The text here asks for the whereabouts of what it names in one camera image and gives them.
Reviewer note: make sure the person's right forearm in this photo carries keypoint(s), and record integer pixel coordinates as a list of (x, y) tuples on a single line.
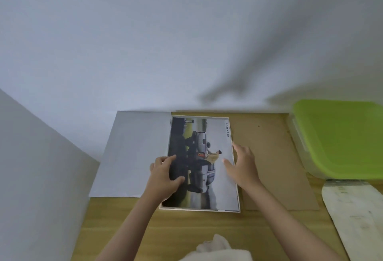
[(278, 224)]

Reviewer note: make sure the printed car photo sheet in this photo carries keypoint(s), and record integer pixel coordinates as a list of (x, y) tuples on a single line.
[(209, 192)]

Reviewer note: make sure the person's left forearm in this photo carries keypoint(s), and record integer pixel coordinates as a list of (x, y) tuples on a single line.
[(131, 227)]

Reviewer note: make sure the person's right thumb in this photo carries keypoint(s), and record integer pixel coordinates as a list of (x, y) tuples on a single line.
[(229, 168)]

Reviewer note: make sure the brown cardboard sheet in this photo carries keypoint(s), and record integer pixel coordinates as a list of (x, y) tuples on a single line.
[(275, 162)]

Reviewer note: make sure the white stained paper strip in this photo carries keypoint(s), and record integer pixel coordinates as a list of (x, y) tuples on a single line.
[(356, 219)]

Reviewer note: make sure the person's left hand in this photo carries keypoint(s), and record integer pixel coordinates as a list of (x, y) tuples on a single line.
[(160, 177)]

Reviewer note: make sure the grey paper sheet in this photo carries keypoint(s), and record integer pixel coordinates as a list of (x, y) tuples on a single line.
[(134, 153)]

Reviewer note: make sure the person's left thumb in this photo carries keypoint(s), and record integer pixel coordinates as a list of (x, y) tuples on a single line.
[(178, 181)]

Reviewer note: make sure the green plastic lid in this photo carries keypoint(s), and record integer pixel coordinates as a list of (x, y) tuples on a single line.
[(341, 138)]

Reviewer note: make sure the white cloth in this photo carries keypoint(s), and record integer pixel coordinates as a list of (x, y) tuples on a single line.
[(217, 247)]

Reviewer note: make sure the person's right hand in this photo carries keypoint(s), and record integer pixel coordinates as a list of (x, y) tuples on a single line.
[(245, 169)]

